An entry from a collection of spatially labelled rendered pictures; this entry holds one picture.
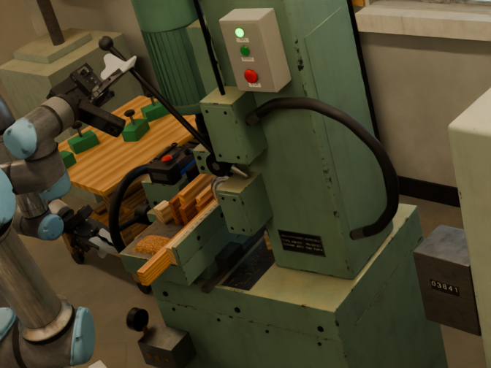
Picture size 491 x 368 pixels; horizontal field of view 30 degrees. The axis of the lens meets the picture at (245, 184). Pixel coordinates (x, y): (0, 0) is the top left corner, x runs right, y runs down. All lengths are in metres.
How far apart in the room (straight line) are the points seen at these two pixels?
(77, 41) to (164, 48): 2.45
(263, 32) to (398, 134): 2.04
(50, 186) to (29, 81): 2.48
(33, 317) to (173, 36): 0.70
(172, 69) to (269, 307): 0.60
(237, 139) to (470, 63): 1.62
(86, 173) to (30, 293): 1.90
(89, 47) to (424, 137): 1.72
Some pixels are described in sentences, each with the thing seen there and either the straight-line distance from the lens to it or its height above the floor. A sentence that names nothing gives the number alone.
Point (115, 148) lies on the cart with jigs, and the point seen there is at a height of 0.53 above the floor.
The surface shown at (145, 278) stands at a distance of 2.15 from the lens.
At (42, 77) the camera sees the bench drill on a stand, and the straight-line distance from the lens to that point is 4.37.
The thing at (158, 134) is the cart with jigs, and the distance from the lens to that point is 3.79.
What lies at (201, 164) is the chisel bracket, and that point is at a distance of 2.32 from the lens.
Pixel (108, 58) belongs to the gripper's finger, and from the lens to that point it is 2.11.
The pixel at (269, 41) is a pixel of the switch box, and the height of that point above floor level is 1.42.
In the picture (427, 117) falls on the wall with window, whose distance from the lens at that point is 3.66.
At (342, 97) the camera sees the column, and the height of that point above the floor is 1.22.
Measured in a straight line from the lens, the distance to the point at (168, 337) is 2.46.
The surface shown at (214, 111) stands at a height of 1.28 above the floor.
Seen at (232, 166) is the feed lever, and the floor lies 1.11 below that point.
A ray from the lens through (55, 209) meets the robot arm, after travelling 2.73.
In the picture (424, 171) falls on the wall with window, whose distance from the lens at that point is 3.82.
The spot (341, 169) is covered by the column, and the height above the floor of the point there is 1.07.
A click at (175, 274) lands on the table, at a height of 0.87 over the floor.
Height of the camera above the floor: 2.06
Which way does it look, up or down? 28 degrees down
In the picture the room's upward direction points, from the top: 16 degrees counter-clockwise
